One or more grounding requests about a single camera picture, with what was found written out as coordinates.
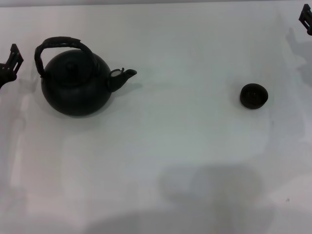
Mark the black round teapot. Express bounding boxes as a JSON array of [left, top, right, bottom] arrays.
[[34, 36, 137, 117]]

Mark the small dark teacup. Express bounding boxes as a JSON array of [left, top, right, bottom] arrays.
[[239, 83, 269, 110]]

